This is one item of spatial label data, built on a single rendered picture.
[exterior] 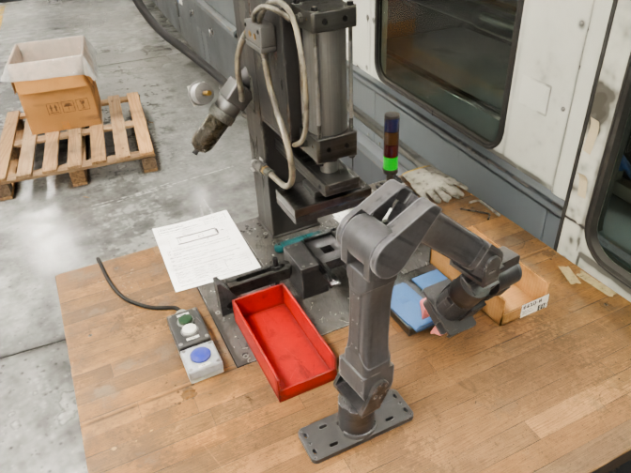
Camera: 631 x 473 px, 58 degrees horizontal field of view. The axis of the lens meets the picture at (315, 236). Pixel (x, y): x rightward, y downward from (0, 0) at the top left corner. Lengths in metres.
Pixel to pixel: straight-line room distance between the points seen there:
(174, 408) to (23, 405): 1.49
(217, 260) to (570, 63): 0.96
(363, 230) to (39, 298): 2.43
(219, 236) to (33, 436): 1.22
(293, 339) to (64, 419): 1.41
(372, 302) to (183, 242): 0.80
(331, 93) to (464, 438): 0.66
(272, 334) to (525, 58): 0.95
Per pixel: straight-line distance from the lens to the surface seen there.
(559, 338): 1.27
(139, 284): 1.42
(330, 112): 1.10
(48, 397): 2.55
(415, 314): 1.22
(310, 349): 1.17
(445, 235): 0.86
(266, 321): 1.24
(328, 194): 1.15
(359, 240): 0.77
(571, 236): 1.52
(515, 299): 1.32
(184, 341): 1.19
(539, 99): 1.58
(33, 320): 2.94
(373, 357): 0.90
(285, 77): 1.14
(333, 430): 1.04
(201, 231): 1.56
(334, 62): 1.07
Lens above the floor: 1.74
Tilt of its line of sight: 35 degrees down
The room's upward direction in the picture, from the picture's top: 3 degrees counter-clockwise
